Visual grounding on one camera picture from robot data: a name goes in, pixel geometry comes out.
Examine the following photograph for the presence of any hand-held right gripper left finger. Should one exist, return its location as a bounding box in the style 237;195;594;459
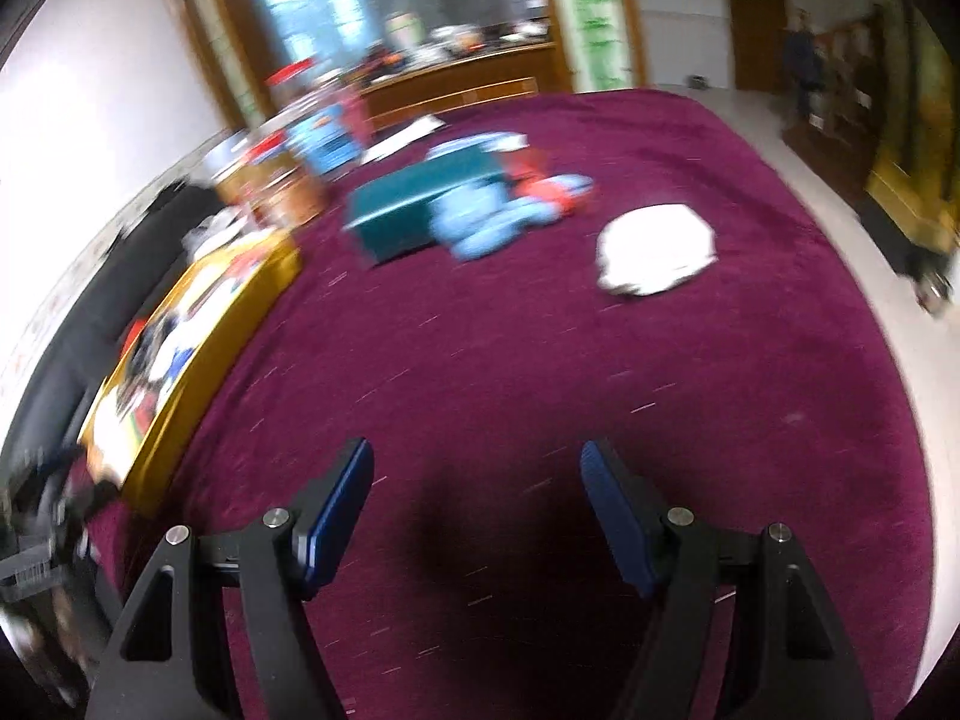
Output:
84;436;374;720

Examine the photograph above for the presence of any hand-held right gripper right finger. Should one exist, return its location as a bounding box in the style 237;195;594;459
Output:
580;438;875;720

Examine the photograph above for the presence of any yellow storage box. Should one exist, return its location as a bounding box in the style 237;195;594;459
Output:
79;229;305;517

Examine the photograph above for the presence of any light blue towel cloth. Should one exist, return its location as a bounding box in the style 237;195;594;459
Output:
431;190;530;265

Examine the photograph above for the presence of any black sofa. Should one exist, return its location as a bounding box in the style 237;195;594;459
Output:
0;182;227;452

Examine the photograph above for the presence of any white cloth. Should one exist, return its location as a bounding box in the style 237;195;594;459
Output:
595;202;719;298

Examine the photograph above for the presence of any teal box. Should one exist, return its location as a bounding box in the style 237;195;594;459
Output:
345;150;512;269

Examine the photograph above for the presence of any cardboard box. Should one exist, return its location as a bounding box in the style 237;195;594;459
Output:
212;148;332;231

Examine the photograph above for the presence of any red cloth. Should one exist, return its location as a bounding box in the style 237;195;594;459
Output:
508;148;580;215

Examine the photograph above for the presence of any blue packet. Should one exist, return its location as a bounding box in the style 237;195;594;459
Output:
287;107;362;175

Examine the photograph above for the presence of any white paper sheet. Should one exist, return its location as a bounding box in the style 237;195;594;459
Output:
362;115;449;166

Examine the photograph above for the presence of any wooden cabinet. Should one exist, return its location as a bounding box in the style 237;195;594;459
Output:
358;43;572;130

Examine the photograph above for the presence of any yellow wooden furniture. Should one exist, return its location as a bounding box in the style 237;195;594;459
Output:
861;0;960;242

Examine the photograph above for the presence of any wooden framed mirror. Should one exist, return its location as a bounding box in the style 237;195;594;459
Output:
156;0;557;130

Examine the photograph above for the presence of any wooden door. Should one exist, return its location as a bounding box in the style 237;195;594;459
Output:
718;0;790;96

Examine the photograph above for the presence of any green wall scroll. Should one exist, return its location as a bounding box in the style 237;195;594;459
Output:
535;0;647;92

